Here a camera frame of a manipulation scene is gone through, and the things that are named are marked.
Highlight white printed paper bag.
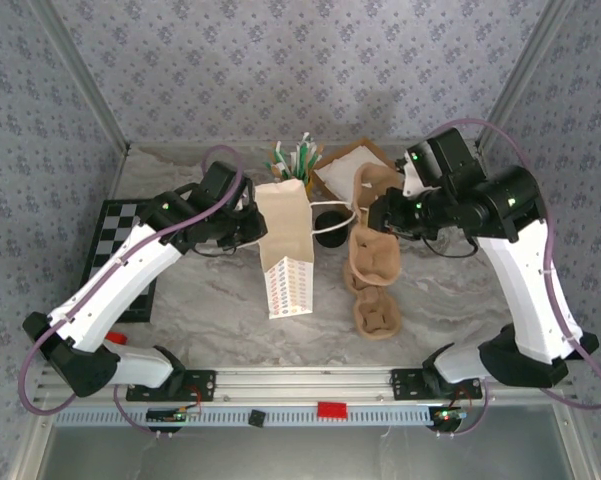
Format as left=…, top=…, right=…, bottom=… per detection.
left=254, top=178, right=360, bottom=321

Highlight brown pulp cup carrier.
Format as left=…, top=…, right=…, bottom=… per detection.
left=343, top=162, right=404, bottom=292
left=354, top=287, right=403, bottom=342

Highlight black plastic cup lid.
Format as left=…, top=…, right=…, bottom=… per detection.
left=315, top=210, right=349, bottom=244

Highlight white wrapped straw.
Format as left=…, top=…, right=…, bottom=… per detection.
left=272, top=141, right=295, bottom=180

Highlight brown cardboard box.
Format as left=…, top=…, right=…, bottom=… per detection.
left=312, top=138, right=396, bottom=201

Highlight black and white checkerboard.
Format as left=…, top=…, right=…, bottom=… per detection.
left=79, top=199, right=159, bottom=324

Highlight white paper napkin stack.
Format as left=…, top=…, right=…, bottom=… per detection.
left=319, top=152, right=376, bottom=199

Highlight small circuit board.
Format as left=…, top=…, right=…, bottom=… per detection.
left=147, top=406, right=202, bottom=424
left=429, top=406, right=467, bottom=422

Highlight thin black cable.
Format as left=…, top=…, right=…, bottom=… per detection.
left=419, top=233, right=477, bottom=259

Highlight long purple cable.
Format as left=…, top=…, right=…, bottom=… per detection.
left=427, top=118, right=601, bottom=411
left=18, top=144, right=246, bottom=416

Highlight aluminium frame post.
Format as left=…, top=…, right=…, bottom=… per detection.
left=29, top=0, right=132, bottom=155
left=478, top=0, right=580, bottom=151

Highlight aluminium mounting rail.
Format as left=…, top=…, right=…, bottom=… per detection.
left=29, top=366, right=576, bottom=407

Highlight short purple cable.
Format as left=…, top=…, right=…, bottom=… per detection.
left=112, top=384, right=157, bottom=437
left=449, top=389, right=490, bottom=437

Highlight grey slotted cable duct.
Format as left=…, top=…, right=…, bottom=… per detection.
left=54, top=408, right=461, bottom=427

